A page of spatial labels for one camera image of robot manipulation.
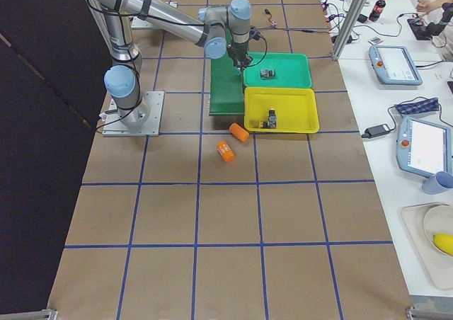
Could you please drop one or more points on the plain orange cylinder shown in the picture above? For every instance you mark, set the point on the plain orange cylinder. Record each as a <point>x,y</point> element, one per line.
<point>239,133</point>

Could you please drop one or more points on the blue plastic cup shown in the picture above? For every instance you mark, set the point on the blue plastic cup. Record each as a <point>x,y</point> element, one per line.
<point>438,183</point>

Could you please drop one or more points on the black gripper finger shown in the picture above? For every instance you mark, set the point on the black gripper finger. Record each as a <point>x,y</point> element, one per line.
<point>235,60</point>
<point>246,61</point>

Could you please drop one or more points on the beige serving tray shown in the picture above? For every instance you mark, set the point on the beige serving tray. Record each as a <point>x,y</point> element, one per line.
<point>437,265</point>

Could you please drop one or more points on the black power brick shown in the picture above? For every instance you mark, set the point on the black power brick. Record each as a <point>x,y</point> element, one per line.
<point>376,131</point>

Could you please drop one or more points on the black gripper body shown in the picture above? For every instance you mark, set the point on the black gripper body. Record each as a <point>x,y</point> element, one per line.
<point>239,49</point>

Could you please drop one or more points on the green plastic tray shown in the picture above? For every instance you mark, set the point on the green plastic tray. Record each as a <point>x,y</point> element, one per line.
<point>291,70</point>

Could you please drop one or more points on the cream bowl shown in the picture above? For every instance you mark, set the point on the cream bowl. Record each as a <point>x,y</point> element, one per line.
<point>437,220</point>

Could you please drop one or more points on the upper teach pendant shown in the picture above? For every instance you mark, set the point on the upper teach pendant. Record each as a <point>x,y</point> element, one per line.
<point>393,66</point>

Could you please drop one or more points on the cola bottle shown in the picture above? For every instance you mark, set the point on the cola bottle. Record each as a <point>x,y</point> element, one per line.
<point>377,10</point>

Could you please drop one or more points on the black side curtain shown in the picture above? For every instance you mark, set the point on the black side curtain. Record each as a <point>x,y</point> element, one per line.
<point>53,58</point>

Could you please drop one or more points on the yellow plastic tray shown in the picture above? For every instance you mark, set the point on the yellow plastic tray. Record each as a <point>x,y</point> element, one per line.
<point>295,108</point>

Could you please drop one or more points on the teach pendant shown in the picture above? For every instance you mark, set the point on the teach pendant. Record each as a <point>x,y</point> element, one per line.
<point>423,148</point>
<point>393,66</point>

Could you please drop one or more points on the blue plaid cloth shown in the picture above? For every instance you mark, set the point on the blue plaid cloth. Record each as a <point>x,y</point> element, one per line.
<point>426,105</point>

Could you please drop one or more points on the orange cylinder labelled 4680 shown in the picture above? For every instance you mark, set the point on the orange cylinder labelled 4680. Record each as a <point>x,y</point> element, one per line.
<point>225,151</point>

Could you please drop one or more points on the yellow banana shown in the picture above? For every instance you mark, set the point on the yellow banana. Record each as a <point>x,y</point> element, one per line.
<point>443,242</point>

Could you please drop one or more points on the lower teach pendant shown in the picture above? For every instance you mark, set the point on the lower teach pendant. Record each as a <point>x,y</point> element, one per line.
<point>423,148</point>

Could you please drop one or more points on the green conveyor belt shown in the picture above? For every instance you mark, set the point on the green conveyor belt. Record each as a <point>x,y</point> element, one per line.
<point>226,88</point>

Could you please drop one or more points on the aluminium frame post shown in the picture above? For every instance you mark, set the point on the aluminium frame post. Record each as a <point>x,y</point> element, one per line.
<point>346,28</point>

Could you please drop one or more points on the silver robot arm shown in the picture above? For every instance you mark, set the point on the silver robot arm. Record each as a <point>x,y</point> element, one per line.
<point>219,30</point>

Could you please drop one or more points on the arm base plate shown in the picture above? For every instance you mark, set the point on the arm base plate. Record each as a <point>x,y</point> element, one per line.
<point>142,121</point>

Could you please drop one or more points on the green push button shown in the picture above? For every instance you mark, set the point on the green push button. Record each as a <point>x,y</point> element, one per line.
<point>267,74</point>
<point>239,68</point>

